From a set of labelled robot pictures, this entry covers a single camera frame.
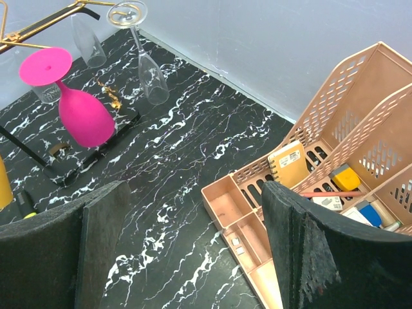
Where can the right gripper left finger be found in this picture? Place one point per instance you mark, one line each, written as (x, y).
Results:
(60, 258)

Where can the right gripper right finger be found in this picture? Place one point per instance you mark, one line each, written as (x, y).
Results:
(326, 260)

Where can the orange plastic wine glass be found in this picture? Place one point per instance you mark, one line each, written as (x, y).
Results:
(6, 195)

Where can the gold wire wine glass rack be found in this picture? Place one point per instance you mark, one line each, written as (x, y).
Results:
(60, 174)

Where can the pink plastic wine glass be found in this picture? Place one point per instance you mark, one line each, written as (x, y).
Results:
(84, 117)

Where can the clear wine glass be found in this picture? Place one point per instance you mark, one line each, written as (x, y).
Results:
(48, 94)
(87, 43)
(129, 15)

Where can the black yellow screwdriver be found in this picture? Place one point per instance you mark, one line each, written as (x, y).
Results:
(25, 204)

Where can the blue grey eraser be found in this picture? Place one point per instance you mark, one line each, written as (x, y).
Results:
(367, 210)

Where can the yellow spiral notebook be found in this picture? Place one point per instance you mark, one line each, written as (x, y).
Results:
(288, 164)

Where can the peach desk organizer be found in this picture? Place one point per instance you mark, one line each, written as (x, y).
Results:
(361, 116)

